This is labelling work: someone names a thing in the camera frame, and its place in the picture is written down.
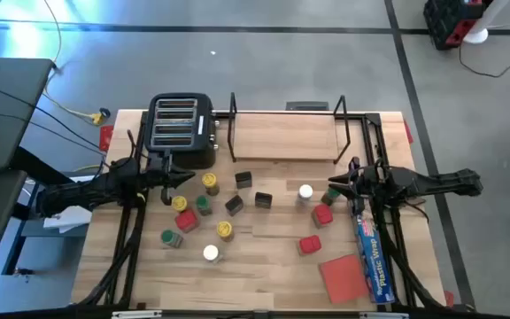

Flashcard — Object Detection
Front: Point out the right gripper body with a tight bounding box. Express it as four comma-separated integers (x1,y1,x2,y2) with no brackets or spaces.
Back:
350,157,378,214

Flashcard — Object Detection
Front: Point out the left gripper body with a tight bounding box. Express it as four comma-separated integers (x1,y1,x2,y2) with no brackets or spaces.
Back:
148,150,177,206

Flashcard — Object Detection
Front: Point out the green-lid spice jar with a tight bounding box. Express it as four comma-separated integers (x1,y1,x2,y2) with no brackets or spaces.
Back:
320,187,342,207
160,229,184,249
194,194,213,217

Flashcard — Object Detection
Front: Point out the yellow-lid dark spice jar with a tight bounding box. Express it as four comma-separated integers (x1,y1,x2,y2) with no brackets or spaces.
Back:
171,195,189,214

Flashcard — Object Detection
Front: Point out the onion blend yellow-lid spice jar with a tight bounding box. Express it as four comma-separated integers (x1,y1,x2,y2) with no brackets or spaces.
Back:
200,172,220,197

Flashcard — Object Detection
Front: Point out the red-lid smoked paprika tin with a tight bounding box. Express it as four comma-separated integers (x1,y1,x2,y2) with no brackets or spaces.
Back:
174,208,201,234
311,203,335,230
297,234,323,257

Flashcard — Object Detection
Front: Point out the white-lid seasoning jar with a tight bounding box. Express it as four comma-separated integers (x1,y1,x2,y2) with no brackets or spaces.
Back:
295,183,314,208
202,244,224,265

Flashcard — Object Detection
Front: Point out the black square spice tin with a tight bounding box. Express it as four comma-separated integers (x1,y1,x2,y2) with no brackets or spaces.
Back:
254,191,274,210
224,194,245,217
234,170,253,190

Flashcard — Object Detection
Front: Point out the chili print yellow-lid spice jar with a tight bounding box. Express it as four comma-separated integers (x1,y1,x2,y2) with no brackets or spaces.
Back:
216,220,236,243

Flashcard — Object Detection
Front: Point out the black four-slot toaster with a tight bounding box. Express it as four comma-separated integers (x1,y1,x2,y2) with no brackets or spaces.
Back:
143,91,218,170

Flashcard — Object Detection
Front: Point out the blue plastic wrap box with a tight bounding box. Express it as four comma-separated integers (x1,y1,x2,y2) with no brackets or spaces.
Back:
352,212,397,305

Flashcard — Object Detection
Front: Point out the dark grey box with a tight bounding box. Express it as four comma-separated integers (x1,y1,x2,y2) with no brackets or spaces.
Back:
285,101,329,112

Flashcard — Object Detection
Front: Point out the red square flat pad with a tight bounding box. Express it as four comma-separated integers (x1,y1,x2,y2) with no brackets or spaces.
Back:
318,253,370,306

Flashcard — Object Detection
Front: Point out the white paper sheet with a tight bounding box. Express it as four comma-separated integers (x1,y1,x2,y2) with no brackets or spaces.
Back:
42,206,93,235

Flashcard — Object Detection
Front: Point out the red and black crate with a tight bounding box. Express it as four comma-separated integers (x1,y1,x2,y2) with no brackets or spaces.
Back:
422,0,495,51

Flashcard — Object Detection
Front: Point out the white pole stand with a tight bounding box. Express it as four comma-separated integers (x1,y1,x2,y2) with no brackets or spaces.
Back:
462,0,510,45

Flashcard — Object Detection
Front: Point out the wooden shelf with black frame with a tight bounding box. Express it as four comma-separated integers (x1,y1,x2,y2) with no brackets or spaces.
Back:
227,91,352,166

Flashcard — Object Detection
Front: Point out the yellow cable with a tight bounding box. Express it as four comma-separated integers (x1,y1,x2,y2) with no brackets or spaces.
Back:
41,0,112,127

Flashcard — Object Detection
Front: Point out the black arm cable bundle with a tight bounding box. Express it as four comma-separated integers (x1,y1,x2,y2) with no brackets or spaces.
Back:
80,238,143,307
385,238,446,309

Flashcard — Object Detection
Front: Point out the silver metal bracket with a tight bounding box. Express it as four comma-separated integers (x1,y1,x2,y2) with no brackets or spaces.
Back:
112,309,163,319
359,312,409,319

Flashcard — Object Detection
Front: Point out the blue metal frame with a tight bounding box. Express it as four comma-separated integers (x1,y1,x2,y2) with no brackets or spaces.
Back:
1,181,39,276

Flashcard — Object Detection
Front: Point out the black floor cable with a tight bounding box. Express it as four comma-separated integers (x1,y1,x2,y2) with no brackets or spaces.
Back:
458,42,510,79

